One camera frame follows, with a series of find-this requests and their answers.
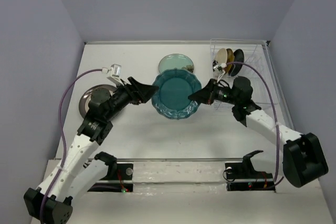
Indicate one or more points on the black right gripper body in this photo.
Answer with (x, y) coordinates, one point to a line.
(222, 94)

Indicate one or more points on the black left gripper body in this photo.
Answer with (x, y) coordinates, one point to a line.
(123, 97)

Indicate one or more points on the black round plate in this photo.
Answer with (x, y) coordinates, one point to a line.
(236, 67)

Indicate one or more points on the teal scalloped plate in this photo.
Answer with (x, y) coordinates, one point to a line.
(171, 100)

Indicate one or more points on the cream plate with black spot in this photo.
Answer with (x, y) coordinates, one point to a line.
(221, 56)

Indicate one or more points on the amber patterned plate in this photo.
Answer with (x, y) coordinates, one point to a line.
(230, 58)

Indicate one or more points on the light green flower plate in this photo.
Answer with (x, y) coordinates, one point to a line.
(176, 61)

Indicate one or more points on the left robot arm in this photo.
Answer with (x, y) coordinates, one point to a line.
(52, 201)

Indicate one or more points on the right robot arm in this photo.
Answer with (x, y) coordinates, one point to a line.
(300, 156)

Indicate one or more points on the grey brown rimmed plate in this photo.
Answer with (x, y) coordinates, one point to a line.
(85, 98)

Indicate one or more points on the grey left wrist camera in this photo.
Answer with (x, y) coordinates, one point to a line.
(113, 73)

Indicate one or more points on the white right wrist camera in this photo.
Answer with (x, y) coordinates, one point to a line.
(218, 70)

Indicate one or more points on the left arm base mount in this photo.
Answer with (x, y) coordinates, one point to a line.
(116, 176)

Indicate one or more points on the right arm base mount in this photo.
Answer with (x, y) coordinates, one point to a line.
(242, 176)

